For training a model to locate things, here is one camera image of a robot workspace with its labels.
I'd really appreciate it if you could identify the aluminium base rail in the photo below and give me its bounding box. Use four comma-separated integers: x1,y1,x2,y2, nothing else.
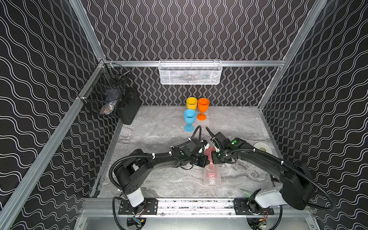
80,197,312,218

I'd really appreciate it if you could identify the red wine glass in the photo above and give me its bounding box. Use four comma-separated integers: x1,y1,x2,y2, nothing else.
203,146,221,187

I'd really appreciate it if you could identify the black box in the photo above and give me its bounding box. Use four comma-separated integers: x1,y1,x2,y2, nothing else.
116,87,141,125

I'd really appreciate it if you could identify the blue wine glass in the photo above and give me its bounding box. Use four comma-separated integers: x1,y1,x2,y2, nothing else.
184,109,197,132

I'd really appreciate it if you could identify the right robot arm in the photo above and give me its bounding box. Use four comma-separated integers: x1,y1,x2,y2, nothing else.
211,137,336,211

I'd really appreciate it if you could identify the yellow wine glass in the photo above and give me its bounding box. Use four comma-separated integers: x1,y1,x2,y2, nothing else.
186,97,198,110

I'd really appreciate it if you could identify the white tape roll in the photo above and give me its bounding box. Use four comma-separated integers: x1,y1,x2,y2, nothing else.
253,142,272,154

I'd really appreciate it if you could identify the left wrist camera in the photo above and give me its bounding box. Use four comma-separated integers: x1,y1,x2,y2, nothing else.
197,140,210,154

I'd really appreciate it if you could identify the orange wine glass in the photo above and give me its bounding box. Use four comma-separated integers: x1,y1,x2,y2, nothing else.
197,98,210,121

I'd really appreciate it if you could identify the black wire basket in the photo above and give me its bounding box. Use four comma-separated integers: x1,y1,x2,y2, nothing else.
81,62,132,117

